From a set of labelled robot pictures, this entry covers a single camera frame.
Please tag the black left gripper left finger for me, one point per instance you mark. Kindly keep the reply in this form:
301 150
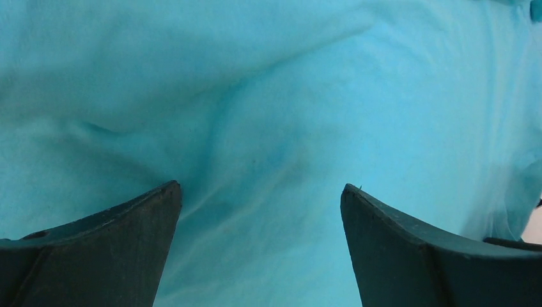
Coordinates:
115 257

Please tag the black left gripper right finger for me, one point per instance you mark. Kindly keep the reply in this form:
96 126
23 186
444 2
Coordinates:
399 260

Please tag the turquoise t shirt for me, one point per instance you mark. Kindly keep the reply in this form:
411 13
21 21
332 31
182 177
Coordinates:
263 111

